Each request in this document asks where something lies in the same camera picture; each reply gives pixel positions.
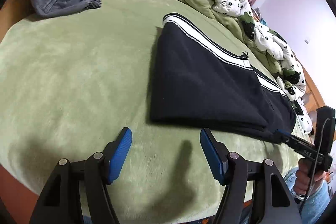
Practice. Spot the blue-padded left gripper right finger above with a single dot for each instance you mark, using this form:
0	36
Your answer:
272	201

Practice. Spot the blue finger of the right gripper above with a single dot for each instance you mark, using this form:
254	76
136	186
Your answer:
281	135

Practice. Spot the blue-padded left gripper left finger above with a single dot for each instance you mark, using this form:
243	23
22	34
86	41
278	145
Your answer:
59	201

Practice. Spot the black pants with white stripe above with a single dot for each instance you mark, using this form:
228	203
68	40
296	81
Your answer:
198	83

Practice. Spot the person's right hand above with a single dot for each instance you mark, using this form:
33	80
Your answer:
302	182

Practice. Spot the light blue fleece trousers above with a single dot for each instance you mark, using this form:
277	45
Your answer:
315	204

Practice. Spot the white flower-print green quilt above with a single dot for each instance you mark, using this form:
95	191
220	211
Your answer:
266	44

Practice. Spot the wooden bed frame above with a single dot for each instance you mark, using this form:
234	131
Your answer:
26	3

